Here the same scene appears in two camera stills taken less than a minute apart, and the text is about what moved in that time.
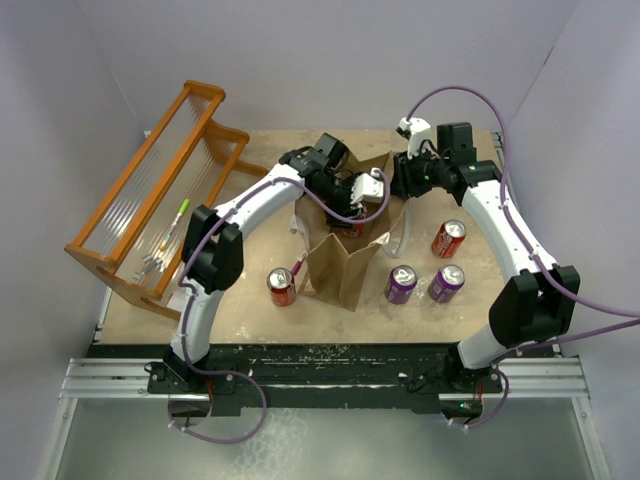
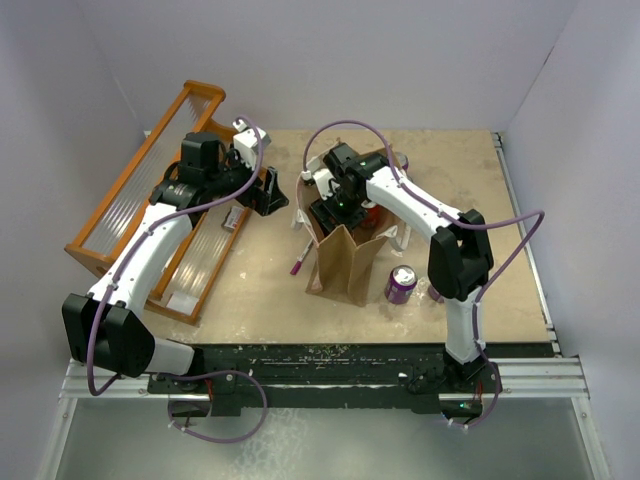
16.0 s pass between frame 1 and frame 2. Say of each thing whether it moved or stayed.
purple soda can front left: stayed
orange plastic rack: stayed
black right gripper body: moved
